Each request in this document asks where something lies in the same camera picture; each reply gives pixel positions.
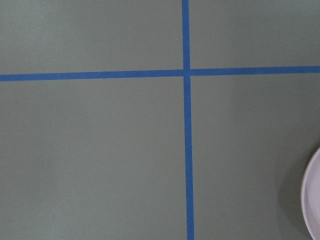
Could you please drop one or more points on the pink plate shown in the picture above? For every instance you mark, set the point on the pink plate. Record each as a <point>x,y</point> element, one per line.
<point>310,196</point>

